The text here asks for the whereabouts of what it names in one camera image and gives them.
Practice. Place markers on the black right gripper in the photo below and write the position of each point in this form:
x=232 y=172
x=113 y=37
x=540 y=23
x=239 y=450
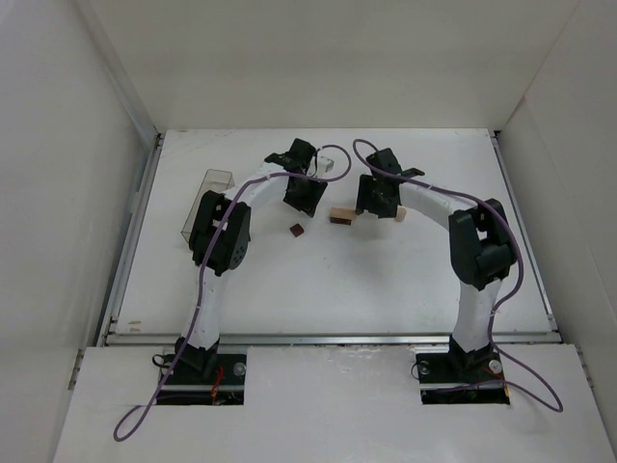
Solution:
x=377 y=196

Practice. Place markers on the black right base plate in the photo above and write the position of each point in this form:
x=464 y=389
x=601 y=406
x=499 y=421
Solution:
x=443 y=368

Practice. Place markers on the light wood cylinder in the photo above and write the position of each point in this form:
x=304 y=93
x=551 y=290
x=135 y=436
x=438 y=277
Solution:
x=400 y=214

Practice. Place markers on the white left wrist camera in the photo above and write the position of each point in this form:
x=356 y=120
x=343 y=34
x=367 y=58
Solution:
x=325 y=164

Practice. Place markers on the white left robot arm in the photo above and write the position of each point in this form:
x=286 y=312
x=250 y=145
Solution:
x=219 y=241

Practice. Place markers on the maroon wood cube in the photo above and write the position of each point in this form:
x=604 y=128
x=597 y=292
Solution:
x=297 y=230

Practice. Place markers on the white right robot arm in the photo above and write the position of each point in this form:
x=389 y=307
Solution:
x=482 y=251

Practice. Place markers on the aluminium frame rail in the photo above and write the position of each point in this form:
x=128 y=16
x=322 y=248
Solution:
x=318 y=339

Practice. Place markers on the dark brown L block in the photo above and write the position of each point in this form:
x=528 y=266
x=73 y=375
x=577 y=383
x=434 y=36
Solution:
x=341 y=221

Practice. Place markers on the light long wood block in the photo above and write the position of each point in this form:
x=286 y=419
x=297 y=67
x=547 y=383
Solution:
x=342 y=214

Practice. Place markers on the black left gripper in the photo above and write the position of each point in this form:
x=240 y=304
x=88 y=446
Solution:
x=305 y=191

